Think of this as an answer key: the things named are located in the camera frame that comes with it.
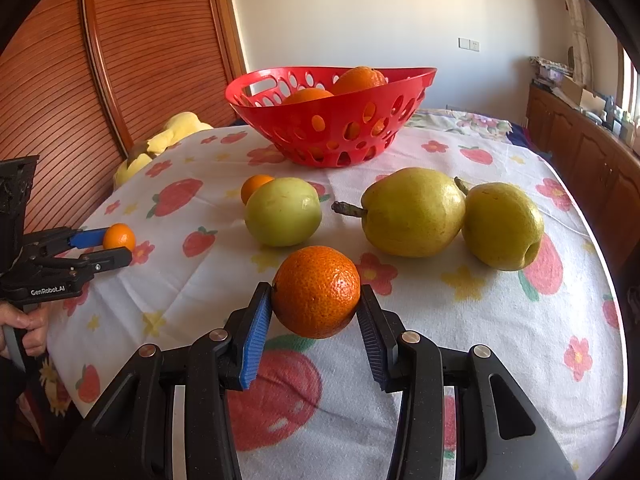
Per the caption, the green pear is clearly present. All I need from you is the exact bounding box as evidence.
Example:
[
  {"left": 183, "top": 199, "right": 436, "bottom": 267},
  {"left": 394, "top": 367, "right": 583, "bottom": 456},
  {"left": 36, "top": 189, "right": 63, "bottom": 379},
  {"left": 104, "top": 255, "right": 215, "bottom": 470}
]
[
  {"left": 454, "top": 176, "right": 545, "bottom": 272},
  {"left": 331, "top": 167, "right": 467, "bottom": 258}
]

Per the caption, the person's left hand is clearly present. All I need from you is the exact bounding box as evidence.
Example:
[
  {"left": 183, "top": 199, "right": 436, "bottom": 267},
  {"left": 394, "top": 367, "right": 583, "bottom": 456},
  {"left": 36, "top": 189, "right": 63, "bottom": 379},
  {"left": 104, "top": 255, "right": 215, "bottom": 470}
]
[{"left": 0, "top": 304, "right": 51, "bottom": 361}]

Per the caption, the wooden slatted wardrobe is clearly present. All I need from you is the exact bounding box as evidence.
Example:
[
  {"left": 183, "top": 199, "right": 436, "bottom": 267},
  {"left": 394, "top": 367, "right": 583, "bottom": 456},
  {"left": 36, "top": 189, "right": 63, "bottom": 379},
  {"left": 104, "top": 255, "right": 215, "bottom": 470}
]
[{"left": 0, "top": 0, "right": 248, "bottom": 233}]

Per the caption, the patterned folded cloth pile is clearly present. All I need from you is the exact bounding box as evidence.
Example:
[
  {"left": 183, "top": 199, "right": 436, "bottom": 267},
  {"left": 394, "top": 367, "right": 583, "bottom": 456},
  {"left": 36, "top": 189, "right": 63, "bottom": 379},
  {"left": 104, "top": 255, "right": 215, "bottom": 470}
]
[{"left": 529, "top": 56, "right": 573, "bottom": 83}]

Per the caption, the red perforated plastic basket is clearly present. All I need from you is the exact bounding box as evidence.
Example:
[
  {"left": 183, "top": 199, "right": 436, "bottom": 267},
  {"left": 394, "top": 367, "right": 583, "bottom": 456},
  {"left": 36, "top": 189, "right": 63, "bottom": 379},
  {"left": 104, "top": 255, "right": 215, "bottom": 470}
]
[{"left": 225, "top": 65, "right": 437, "bottom": 168}]

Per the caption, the floral bed quilt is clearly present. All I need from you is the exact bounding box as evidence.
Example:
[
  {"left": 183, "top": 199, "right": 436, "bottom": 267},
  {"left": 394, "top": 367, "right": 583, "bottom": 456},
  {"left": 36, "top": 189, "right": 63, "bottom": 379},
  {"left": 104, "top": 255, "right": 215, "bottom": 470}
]
[{"left": 405, "top": 107, "right": 531, "bottom": 148}]

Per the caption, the long wooden cabinet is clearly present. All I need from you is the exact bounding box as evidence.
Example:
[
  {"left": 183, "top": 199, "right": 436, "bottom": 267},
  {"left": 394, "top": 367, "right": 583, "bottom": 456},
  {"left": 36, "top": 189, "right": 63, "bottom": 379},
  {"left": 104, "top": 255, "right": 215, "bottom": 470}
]
[{"left": 526, "top": 84, "right": 640, "bottom": 271}]

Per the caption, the large orange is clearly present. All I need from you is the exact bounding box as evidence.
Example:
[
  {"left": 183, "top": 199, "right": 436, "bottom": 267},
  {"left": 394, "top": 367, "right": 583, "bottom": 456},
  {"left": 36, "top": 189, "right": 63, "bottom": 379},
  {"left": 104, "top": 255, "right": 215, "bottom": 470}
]
[
  {"left": 331, "top": 66, "right": 388, "bottom": 96},
  {"left": 282, "top": 88, "right": 335, "bottom": 106}
]

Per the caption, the medium tangerine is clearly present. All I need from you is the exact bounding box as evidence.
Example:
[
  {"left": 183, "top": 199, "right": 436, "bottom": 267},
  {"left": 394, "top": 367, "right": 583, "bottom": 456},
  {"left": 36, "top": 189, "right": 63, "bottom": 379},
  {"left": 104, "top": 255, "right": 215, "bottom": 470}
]
[{"left": 271, "top": 245, "right": 361, "bottom": 339}]

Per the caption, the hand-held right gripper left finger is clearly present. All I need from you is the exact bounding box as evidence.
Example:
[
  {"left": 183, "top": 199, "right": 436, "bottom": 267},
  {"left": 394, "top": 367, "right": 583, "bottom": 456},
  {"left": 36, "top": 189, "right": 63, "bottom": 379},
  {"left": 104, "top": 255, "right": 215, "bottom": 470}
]
[{"left": 52, "top": 281, "right": 275, "bottom": 480}]

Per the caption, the small tangerine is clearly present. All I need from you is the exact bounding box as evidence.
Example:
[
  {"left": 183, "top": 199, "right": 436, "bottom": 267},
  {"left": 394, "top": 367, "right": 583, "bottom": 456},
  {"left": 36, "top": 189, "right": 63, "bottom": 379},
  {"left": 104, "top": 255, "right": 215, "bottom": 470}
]
[
  {"left": 102, "top": 223, "right": 137, "bottom": 253},
  {"left": 241, "top": 174, "right": 276, "bottom": 206}
]

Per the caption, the round green apple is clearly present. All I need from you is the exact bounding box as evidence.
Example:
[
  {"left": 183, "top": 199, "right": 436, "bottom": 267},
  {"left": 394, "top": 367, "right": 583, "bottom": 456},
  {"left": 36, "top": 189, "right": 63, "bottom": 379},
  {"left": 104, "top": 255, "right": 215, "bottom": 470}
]
[{"left": 244, "top": 177, "right": 322, "bottom": 247}]

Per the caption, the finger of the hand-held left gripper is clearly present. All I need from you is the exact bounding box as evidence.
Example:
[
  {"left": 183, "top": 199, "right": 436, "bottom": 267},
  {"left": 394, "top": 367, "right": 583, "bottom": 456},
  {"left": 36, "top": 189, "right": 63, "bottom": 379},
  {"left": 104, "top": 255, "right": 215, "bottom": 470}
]
[
  {"left": 27, "top": 226, "right": 108, "bottom": 257},
  {"left": 52, "top": 247, "right": 133, "bottom": 275}
]

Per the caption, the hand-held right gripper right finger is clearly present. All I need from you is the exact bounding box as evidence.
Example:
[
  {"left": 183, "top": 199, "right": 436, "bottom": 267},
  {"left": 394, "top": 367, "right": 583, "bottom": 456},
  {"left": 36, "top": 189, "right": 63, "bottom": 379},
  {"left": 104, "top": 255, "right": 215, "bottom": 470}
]
[{"left": 356, "top": 284, "right": 578, "bottom": 480}]

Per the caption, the yellow plush toy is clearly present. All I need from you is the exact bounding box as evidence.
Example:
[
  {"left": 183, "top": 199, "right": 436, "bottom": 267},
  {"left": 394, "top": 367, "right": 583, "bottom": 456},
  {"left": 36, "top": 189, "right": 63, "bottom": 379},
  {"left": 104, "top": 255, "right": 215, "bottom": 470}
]
[{"left": 112, "top": 111, "right": 215, "bottom": 188}]

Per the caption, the open cardboard box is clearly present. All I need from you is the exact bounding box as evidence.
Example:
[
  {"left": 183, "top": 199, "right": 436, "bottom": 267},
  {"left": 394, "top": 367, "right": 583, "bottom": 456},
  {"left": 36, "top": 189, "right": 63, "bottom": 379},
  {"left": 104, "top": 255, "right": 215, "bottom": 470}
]
[{"left": 552, "top": 76, "right": 608, "bottom": 111}]

